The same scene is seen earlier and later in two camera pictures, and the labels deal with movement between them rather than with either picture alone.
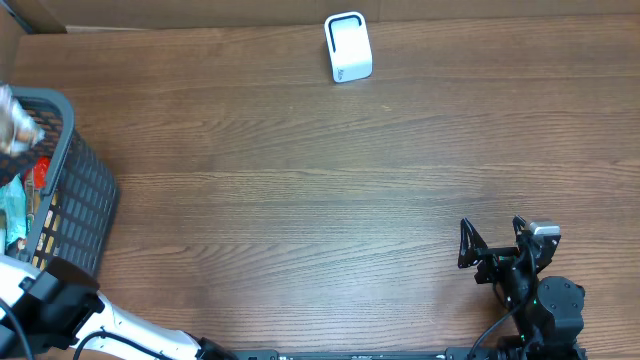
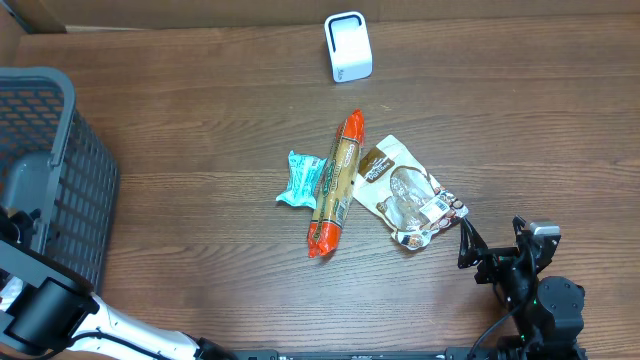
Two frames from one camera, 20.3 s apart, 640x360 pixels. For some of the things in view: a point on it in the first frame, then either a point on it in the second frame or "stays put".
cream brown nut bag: [19, 129] → [395, 187]
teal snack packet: [13, 201] → [303, 180]
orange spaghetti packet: [41, 166] → [331, 206]
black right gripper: [496, 259] stays put
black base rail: [448, 354] stays put
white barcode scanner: [349, 47] stays put
